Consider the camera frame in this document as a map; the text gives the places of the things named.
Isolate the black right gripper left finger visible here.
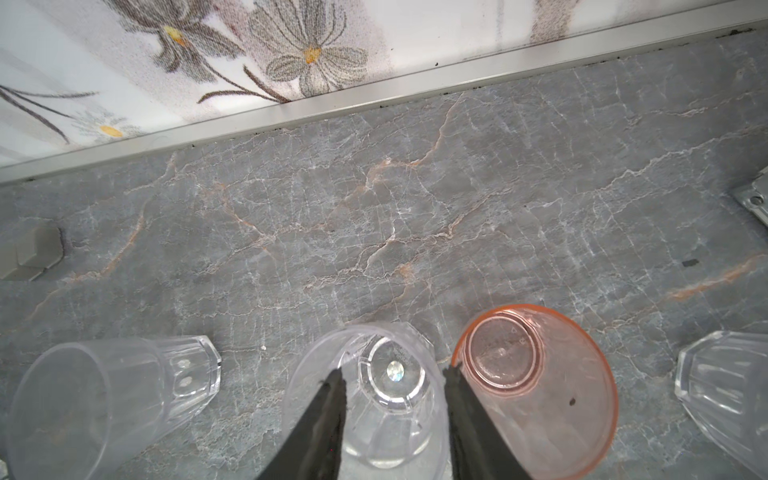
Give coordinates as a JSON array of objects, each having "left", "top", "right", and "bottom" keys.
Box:
[{"left": 257, "top": 368, "right": 347, "bottom": 480}]

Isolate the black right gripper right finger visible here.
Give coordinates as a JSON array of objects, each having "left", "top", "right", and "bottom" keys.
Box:
[{"left": 443, "top": 366, "right": 532, "bottom": 480}]

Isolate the clear faceted glass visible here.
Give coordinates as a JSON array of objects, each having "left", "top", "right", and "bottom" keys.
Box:
[
  {"left": 675, "top": 331, "right": 767, "bottom": 479},
  {"left": 281, "top": 322, "right": 449, "bottom": 479},
  {"left": 6, "top": 335, "right": 222, "bottom": 479}
]

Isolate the pink transparent cup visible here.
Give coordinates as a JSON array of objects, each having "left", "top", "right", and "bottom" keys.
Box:
[{"left": 451, "top": 304, "right": 619, "bottom": 479}]

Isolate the silver aluminium case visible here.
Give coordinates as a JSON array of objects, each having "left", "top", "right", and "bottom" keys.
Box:
[{"left": 731, "top": 167, "right": 768, "bottom": 226}]

